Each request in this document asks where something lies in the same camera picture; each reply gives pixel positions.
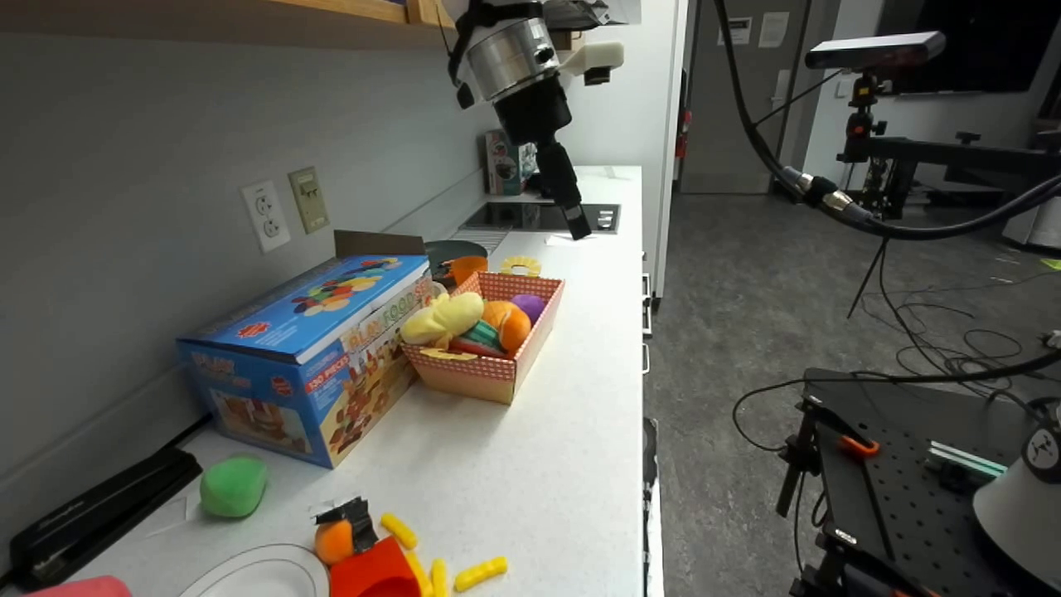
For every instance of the white wall outlet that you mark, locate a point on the white wall outlet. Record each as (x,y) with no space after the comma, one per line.
(265,216)

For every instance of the purple plush toy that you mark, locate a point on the purple plush toy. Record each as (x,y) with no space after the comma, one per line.
(528,302)

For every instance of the blue play food set box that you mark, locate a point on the blue play food set box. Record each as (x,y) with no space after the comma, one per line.
(316,362)

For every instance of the coral pink cloth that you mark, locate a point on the coral pink cloth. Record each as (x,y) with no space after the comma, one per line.
(86,588)

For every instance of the red checkered cardboard basket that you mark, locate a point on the red checkered cardboard basket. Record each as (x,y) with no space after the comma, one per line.
(476,362)

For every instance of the orange plastic cup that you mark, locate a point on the orange plastic cup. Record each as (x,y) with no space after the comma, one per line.
(467,268)

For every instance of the yellow banana plush toy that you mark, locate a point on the yellow banana plush toy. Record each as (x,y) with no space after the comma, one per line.
(442,320)

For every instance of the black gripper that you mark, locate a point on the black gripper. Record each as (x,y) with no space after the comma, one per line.
(536,116)

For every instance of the green toy ball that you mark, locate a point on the green toy ball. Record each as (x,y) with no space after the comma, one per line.
(233,488)

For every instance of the white small plate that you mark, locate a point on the white small plate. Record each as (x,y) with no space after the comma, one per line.
(264,571)

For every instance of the wooden upper cabinet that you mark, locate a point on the wooden upper cabinet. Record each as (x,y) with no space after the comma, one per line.
(347,24)

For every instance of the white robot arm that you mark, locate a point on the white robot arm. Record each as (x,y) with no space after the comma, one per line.
(504,54)

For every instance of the red toy fries box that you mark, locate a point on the red toy fries box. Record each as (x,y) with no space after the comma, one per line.
(364,561)

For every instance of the black stapler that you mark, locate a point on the black stapler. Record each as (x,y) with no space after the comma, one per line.
(70,537)

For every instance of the black camera on stand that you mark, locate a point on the black camera on stand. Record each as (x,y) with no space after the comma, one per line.
(877,52)

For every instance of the black optical breadboard table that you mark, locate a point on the black optical breadboard table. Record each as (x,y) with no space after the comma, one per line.
(928,493)

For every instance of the yellow pineapple slice toy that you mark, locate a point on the yellow pineapple slice toy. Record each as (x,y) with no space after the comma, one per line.
(523,268)

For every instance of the beige wall switch plate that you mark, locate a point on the beige wall switch plate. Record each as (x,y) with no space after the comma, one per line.
(311,202)

